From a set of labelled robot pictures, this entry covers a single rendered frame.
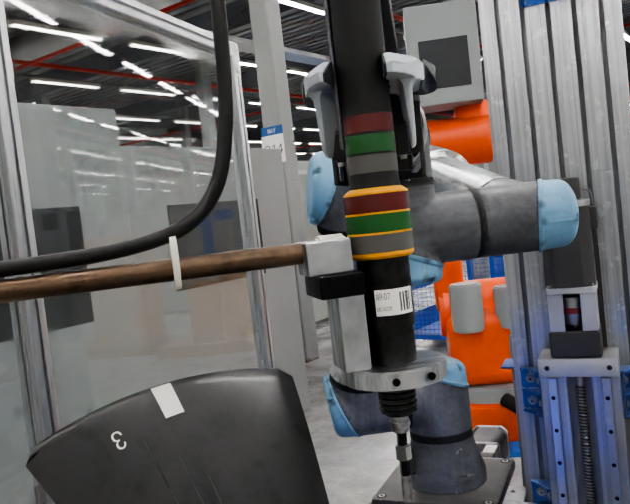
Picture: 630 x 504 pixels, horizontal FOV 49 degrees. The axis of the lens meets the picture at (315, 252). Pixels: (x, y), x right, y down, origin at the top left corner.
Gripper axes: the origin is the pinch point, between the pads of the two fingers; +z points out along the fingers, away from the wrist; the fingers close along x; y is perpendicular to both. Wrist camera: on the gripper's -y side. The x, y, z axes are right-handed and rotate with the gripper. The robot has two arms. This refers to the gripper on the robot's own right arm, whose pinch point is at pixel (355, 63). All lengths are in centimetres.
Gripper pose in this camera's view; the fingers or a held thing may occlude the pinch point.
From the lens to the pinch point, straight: 45.3
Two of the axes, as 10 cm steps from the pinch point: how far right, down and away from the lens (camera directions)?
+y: 1.1, 9.9, 0.6
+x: -9.8, 1.0, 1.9
